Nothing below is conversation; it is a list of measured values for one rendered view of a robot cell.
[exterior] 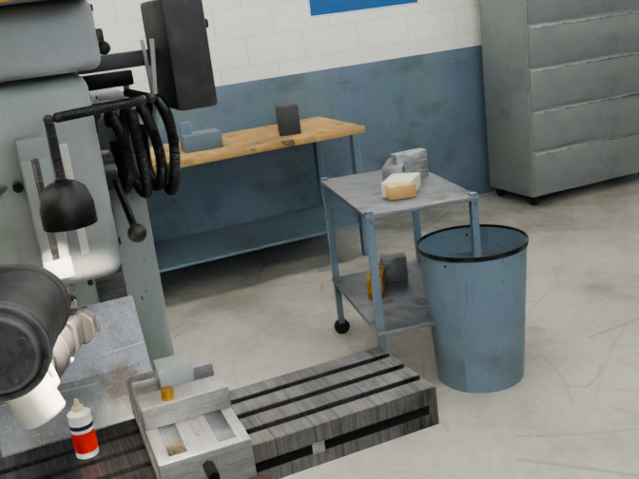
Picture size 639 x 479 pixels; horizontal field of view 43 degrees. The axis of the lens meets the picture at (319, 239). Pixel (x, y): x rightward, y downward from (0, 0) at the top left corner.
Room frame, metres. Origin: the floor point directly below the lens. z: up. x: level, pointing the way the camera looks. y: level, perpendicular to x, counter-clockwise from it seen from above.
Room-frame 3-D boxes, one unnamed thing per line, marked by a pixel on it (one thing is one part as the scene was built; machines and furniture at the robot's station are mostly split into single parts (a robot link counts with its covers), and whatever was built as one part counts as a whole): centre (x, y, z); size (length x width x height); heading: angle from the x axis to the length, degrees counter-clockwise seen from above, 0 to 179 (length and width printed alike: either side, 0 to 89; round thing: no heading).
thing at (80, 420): (1.28, 0.46, 1.02); 0.04 x 0.04 x 0.11
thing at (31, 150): (1.15, 0.39, 1.44); 0.04 x 0.04 x 0.21; 21
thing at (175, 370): (1.31, 0.28, 1.08); 0.06 x 0.05 x 0.06; 109
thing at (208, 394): (1.26, 0.27, 1.06); 0.15 x 0.06 x 0.04; 109
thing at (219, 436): (1.29, 0.27, 1.02); 0.35 x 0.15 x 0.11; 19
